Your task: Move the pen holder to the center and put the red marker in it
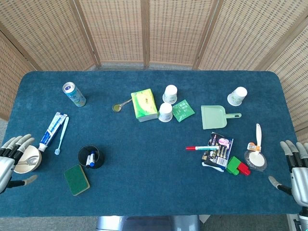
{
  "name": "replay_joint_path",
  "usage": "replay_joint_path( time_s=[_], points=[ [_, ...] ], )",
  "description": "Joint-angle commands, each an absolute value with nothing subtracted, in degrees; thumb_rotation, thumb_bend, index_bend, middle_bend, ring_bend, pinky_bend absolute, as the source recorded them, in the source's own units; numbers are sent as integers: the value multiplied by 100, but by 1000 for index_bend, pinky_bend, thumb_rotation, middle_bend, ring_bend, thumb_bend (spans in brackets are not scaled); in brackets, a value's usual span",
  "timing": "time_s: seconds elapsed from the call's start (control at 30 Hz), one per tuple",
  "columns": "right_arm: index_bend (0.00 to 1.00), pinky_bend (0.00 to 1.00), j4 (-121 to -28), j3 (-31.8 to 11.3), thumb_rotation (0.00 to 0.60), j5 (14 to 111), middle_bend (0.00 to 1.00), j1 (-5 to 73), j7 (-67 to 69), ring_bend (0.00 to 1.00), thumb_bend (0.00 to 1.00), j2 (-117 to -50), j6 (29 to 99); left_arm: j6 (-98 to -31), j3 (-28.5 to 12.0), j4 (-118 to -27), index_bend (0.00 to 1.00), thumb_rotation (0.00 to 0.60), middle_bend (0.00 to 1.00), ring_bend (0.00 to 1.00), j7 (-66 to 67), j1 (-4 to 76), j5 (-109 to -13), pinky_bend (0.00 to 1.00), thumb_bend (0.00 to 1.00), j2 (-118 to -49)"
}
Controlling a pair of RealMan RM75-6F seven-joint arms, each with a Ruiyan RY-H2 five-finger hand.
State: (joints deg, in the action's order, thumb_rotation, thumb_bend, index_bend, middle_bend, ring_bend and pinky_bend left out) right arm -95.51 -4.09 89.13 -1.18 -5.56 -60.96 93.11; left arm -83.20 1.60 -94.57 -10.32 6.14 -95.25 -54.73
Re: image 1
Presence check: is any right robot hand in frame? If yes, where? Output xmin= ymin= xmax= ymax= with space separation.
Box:
xmin=268 ymin=140 xmax=308 ymax=207

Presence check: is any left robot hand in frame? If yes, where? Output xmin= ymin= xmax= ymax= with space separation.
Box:
xmin=0 ymin=134 xmax=39 ymax=194

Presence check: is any black cup with items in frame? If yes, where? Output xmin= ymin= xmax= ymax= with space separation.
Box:
xmin=77 ymin=144 xmax=105 ymax=169

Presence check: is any red and teal marker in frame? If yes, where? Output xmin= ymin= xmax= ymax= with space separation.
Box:
xmin=185 ymin=145 xmax=220 ymax=151

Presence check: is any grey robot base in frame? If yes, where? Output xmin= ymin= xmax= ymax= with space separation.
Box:
xmin=96 ymin=215 xmax=200 ymax=231

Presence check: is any silver metal spoon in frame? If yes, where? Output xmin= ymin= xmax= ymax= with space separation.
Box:
xmin=17 ymin=156 xmax=38 ymax=167

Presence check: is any beige bowl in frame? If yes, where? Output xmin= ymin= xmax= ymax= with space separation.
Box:
xmin=13 ymin=145 xmax=42 ymax=174

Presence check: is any clear plastic dish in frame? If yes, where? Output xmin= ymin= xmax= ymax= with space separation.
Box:
xmin=244 ymin=148 xmax=268 ymax=172

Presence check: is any red toy block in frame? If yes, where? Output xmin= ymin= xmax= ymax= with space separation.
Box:
xmin=237 ymin=162 xmax=251 ymax=177

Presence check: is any blue white toothpaste tube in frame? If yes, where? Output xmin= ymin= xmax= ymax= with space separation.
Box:
xmin=38 ymin=112 xmax=68 ymax=153

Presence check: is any white plastic scoop with label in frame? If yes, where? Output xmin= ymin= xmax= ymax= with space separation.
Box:
xmin=247 ymin=123 xmax=265 ymax=168

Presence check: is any light blue toothbrush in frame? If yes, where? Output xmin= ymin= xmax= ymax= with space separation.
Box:
xmin=54 ymin=116 xmax=70 ymax=156

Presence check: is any green toy block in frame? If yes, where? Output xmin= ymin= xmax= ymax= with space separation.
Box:
xmin=226 ymin=156 xmax=241 ymax=176

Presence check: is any green yellow sponge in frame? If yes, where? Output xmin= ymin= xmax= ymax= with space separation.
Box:
xmin=64 ymin=164 xmax=91 ymax=196

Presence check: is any black snack package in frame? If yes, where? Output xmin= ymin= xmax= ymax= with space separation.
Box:
xmin=201 ymin=131 xmax=234 ymax=172

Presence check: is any light blue beverage can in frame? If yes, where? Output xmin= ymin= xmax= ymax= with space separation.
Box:
xmin=62 ymin=81 xmax=87 ymax=108

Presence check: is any leaf print paper cup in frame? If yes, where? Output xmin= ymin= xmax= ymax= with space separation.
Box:
xmin=227 ymin=86 xmax=248 ymax=106

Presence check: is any light green dustpan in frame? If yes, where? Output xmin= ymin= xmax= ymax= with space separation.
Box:
xmin=201 ymin=105 xmax=242 ymax=130

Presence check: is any metal spoon with gold bowl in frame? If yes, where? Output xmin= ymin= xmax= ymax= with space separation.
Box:
xmin=112 ymin=98 xmax=133 ymax=113

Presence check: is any green tea sachet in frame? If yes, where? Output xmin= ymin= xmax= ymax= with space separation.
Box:
xmin=172 ymin=99 xmax=196 ymax=123

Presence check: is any blue table cloth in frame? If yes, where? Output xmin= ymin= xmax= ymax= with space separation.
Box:
xmin=0 ymin=70 xmax=300 ymax=218

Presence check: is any green tissue pack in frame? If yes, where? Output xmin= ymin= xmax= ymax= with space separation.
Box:
xmin=130 ymin=88 xmax=159 ymax=123

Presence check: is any white paper cup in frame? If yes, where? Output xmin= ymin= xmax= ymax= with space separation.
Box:
xmin=162 ymin=84 xmax=178 ymax=104
xmin=158 ymin=103 xmax=173 ymax=123

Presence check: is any woven bamboo folding screen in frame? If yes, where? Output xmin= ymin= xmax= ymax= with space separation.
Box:
xmin=0 ymin=0 xmax=308 ymax=145

